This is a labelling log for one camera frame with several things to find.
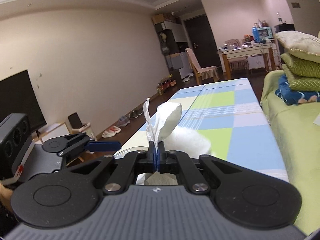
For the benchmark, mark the dark entrance door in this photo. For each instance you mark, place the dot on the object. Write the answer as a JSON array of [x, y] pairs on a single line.
[[202, 41]]

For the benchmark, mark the lower green cushion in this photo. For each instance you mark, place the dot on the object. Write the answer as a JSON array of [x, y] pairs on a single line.
[[300, 83]]

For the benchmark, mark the white paper towel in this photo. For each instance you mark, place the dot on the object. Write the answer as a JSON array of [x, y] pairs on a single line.
[[166, 129]]

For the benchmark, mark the grey sneakers pair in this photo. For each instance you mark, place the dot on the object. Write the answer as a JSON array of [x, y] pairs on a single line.
[[123, 121]]

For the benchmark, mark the tall dark white cabinet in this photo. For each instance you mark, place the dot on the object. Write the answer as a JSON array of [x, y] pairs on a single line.
[[173, 43]]

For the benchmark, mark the wooden chair with pink cover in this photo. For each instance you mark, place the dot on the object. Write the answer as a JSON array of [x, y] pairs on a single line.
[[199, 72]]

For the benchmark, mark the white wooden tv cabinet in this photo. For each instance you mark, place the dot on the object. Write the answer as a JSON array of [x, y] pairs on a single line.
[[50, 131]]

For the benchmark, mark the checkered blue green tablecloth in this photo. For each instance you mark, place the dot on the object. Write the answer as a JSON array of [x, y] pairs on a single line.
[[228, 115]]

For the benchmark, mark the white wooden side table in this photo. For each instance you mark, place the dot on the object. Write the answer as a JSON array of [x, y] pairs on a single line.
[[266, 50]]

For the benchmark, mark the upper green cushion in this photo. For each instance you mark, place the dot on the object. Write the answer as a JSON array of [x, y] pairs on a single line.
[[301, 67]]

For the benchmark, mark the green cushion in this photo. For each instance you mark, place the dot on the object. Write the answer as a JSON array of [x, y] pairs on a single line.
[[300, 83], [301, 67]]

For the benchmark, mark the blue bottle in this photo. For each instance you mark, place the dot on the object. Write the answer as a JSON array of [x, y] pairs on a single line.
[[255, 33]]

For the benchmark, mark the pink white slippers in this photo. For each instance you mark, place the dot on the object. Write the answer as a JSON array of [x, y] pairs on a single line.
[[111, 132]]

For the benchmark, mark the bottles pack on floor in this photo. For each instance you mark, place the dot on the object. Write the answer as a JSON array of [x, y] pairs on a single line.
[[166, 84]]

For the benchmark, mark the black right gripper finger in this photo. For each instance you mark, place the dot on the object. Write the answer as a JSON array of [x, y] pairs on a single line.
[[147, 161], [166, 160]]

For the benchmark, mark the light blue microwave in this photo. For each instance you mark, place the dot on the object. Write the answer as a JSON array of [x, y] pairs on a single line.
[[265, 33]]

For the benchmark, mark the dark sneakers pair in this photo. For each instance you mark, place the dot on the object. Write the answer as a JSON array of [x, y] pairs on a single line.
[[136, 113]]

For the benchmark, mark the blue patterned blanket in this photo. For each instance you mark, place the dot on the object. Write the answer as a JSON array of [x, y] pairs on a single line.
[[294, 97]]

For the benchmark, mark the black flat television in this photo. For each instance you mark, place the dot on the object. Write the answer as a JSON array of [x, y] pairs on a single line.
[[18, 96]]

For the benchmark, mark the person's left hand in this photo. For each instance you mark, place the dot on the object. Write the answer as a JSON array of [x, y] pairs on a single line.
[[5, 197]]

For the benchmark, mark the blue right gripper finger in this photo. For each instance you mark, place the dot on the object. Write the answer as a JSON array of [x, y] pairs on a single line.
[[103, 146]]

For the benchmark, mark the beige cushion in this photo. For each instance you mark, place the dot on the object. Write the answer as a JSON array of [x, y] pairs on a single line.
[[301, 45]]

